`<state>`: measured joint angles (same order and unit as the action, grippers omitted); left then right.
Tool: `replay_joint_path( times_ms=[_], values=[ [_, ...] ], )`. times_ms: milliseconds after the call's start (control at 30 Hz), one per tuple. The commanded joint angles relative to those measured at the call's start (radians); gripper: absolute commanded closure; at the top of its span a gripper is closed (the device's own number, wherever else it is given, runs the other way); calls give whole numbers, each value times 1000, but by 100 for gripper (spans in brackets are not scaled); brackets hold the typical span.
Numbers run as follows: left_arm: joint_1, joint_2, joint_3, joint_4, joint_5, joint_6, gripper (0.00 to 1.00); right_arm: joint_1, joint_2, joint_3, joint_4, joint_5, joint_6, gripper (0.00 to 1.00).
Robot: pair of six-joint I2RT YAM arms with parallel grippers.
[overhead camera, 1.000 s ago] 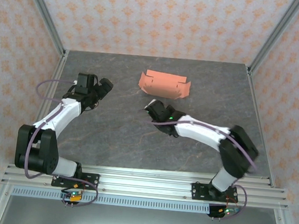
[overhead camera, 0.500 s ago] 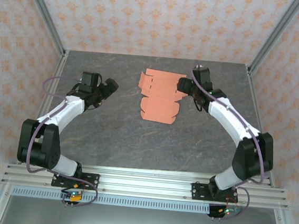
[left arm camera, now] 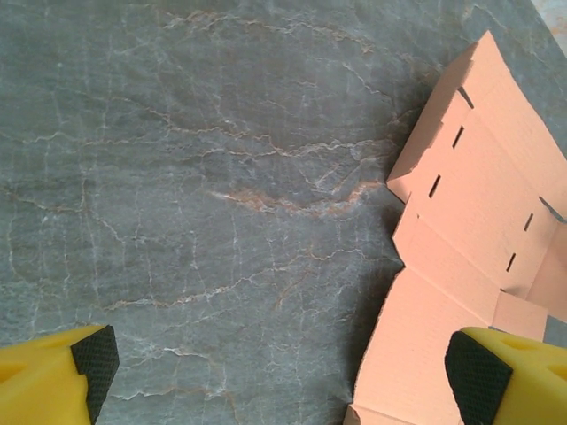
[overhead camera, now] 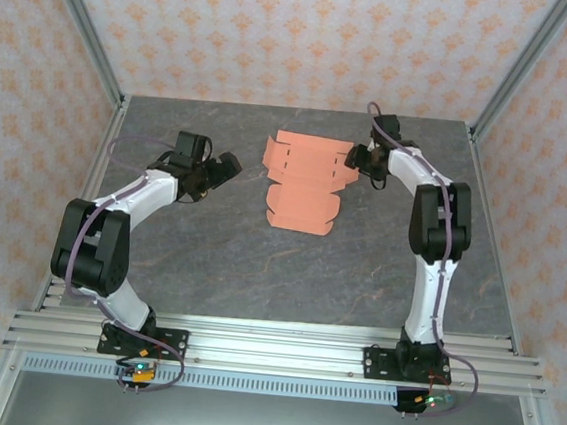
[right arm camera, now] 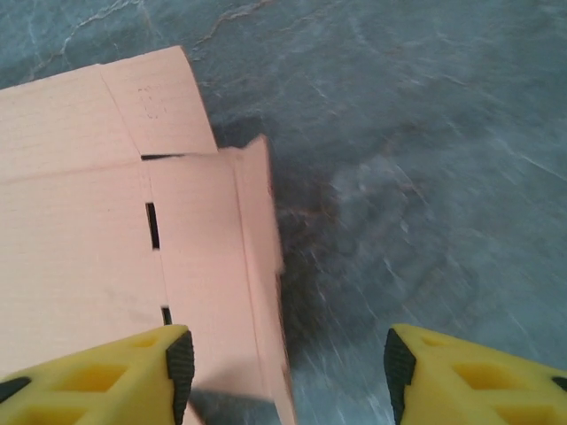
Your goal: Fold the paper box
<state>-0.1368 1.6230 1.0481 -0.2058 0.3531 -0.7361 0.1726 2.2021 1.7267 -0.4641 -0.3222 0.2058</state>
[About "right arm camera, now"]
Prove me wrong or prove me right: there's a pink paper box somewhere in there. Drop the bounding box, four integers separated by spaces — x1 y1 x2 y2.
0 44 298 425

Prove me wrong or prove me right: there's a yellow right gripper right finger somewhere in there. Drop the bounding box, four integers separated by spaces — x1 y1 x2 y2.
383 322 567 425

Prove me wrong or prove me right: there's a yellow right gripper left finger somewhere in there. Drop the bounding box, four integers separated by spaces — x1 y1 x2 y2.
0 323 195 425

